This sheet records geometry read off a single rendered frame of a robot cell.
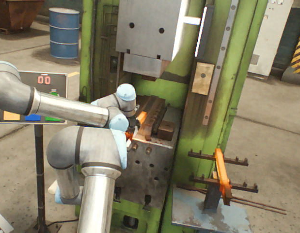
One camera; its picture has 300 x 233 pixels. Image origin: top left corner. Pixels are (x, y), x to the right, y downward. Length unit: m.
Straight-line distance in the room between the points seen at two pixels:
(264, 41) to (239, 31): 5.14
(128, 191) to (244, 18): 1.16
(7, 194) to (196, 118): 1.69
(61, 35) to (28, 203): 4.10
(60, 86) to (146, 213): 0.93
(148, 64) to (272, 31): 5.34
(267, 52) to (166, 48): 5.38
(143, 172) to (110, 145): 0.90
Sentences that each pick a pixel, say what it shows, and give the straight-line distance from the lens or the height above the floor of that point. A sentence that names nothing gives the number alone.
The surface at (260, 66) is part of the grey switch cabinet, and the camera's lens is 6.82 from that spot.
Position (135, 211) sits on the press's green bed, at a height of 0.40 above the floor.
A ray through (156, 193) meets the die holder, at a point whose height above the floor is 0.58.
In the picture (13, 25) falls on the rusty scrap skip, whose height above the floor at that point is 0.23.
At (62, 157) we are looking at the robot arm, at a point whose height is 1.24.
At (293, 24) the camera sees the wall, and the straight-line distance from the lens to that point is 7.33.
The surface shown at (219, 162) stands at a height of 0.95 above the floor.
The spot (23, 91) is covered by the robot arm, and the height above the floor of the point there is 1.37.
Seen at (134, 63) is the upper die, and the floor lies 1.32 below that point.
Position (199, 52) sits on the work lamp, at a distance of 1.57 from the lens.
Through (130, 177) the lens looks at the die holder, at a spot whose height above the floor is 0.64.
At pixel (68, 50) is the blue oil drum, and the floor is 0.17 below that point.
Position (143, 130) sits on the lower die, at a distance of 1.66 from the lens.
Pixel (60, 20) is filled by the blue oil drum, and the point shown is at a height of 0.74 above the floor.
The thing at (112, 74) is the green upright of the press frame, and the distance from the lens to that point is 1.75.
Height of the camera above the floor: 1.74
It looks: 26 degrees down
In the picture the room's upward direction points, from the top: 8 degrees clockwise
